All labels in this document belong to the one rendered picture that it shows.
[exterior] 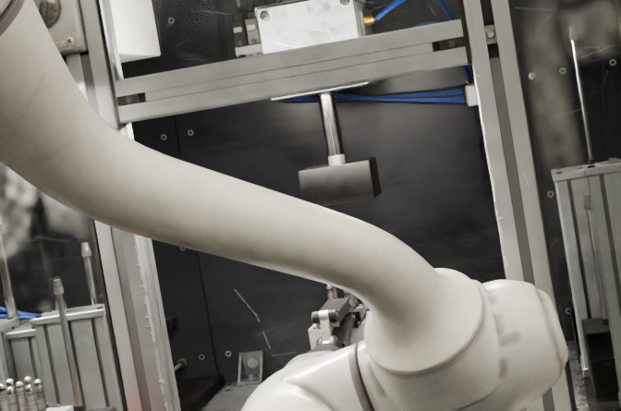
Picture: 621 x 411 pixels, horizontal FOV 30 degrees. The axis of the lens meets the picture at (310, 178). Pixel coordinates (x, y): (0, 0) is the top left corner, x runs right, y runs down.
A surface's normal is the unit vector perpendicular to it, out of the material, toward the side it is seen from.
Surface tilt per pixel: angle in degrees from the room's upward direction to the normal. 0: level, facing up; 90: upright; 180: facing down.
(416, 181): 90
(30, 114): 122
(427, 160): 90
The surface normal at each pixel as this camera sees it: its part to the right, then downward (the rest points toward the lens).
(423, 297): 0.50, 0.19
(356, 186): -0.19, 0.08
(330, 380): -0.18, -0.68
